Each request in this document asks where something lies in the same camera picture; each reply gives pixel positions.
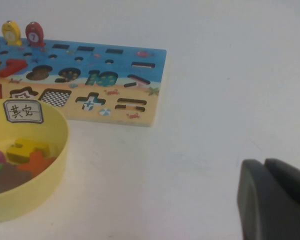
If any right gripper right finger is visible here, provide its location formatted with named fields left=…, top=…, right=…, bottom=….
left=264, top=158, right=300, bottom=208

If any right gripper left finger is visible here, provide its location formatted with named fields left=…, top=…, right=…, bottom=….
left=236, top=159, right=300, bottom=240

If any colourful wooden puzzle board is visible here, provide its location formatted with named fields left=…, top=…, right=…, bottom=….
left=0, top=35, right=168, bottom=128

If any yellow plastic bowl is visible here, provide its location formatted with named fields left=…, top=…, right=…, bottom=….
left=0, top=97, right=70, bottom=224

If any orange star piece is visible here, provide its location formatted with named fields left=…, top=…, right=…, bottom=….
left=16, top=151, right=58, bottom=178

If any yellow equals sign piece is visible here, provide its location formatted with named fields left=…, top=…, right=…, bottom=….
left=6, top=138, right=52, bottom=163

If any brown wooden shape piece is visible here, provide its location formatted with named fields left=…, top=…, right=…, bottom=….
left=0, top=162, right=33, bottom=196

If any red fish piece number seven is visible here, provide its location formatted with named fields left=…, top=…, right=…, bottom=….
left=24, top=21, right=46, bottom=48

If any yellow fish piece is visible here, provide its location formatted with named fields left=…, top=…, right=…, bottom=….
left=1, top=21, right=23, bottom=46

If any white label reading 其它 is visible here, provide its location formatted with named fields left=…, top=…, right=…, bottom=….
left=2, top=99, right=45, bottom=125

